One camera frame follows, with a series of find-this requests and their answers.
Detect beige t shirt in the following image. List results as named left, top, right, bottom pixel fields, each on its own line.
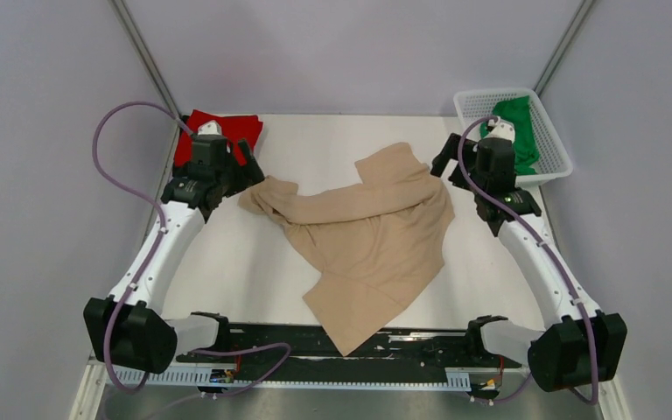
left=239, top=142, right=455, bottom=356

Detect white slotted cable duct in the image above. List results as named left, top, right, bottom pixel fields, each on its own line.
left=106, top=367, right=472, bottom=392

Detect green t shirt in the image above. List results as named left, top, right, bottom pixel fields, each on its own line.
left=491, top=95, right=540, bottom=176

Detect folded red t shirt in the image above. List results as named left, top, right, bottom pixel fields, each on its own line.
left=173, top=109, right=264, bottom=169

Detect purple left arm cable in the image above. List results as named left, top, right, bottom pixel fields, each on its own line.
left=91, top=101, right=198, bottom=396

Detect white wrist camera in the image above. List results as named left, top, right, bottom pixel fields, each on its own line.
left=484, top=119, right=516, bottom=143
left=196, top=120, right=223, bottom=141

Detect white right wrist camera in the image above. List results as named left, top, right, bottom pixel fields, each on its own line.
left=484, top=119, right=516, bottom=143

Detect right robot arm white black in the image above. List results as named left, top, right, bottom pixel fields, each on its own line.
left=430, top=133, right=627, bottom=392

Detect right aluminium frame post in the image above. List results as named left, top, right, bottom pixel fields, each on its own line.
left=533, top=0, right=598, bottom=96

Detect aluminium frame post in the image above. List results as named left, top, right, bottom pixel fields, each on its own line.
left=108, top=0, right=180, bottom=116
left=533, top=0, right=598, bottom=96

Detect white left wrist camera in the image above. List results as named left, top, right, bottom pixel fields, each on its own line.
left=196, top=120, right=223, bottom=141

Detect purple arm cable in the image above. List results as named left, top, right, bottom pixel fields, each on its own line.
left=456, top=115, right=601, bottom=406
left=91, top=101, right=198, bottom=396

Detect left aluminium frame post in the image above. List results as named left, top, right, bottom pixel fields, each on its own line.
left=108, top=0, right=180, bottom=116

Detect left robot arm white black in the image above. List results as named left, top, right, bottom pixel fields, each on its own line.
left=83, top=134, right=264, bottom=374

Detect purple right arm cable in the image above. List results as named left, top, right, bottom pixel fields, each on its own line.
left=456, top=115, right=601, bottom=406

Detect white plastic basket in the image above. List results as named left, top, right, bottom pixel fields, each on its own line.
left=453, top=87, right=572, bottom=188

